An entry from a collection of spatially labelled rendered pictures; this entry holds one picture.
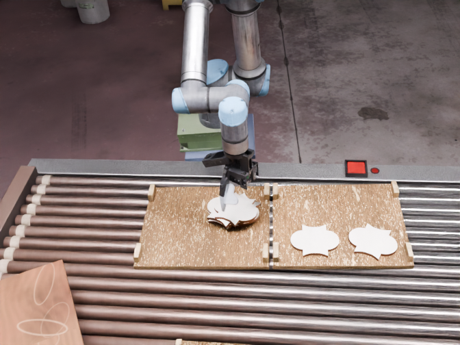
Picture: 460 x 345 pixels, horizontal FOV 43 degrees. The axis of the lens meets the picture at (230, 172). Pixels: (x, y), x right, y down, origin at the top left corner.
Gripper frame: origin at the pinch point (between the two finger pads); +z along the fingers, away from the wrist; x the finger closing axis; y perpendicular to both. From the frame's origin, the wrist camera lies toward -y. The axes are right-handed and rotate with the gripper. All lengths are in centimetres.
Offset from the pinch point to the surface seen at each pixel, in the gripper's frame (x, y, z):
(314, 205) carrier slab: 17.8, 19.1, 10.9
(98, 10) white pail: 221, -276, 93
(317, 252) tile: -0.9, 28.9, 9.8
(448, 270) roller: 13, 64, 13
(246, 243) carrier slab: -6.9, 7.9, 10.9
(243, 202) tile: 3.5, 0.9, 5.4
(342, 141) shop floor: 162, -28, 105
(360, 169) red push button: 42, 25, 12
